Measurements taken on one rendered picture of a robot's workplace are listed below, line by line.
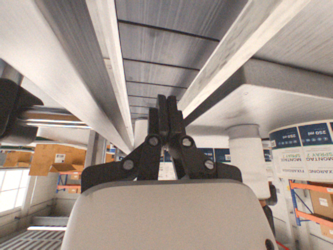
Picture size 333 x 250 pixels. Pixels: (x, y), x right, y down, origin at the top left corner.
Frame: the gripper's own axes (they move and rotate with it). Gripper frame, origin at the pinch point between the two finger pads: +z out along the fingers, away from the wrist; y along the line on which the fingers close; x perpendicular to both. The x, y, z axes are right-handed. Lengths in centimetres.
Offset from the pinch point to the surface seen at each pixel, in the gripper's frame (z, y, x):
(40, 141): 74, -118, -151
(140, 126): 10.3, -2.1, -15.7
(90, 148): 11.0, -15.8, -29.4
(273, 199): -4, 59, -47
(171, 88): 7.6, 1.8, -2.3
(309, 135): 7.1, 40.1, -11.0
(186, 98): 4.7, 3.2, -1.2
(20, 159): 121, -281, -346
